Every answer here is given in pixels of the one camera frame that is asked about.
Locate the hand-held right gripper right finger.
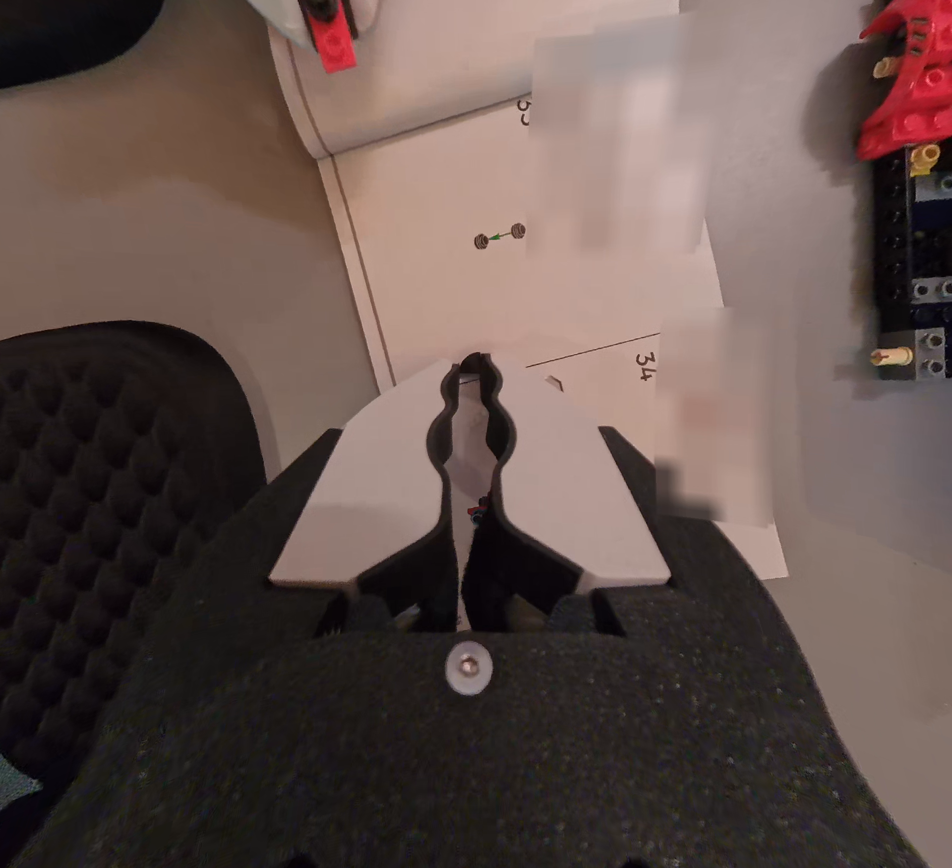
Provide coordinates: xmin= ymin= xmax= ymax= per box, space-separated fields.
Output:
xmin=461 ymin=353 xmax=672 ymax=623

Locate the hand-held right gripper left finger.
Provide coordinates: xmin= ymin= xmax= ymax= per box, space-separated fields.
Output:
xmin=268 ymin=360 xmax=461 ymax=620

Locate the red and black lego car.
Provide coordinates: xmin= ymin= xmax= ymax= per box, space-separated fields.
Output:
xmin=859 ymin=0 xmax=952 ymax=381

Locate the white instruction booklet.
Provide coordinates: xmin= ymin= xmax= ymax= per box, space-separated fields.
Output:
xmin=268 ymin=0 xmax=789 ymax=579

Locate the black dimpled cushion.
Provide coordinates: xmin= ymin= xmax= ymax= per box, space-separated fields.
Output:
xmin=0 ymin=321 xmax=269 ymax=795

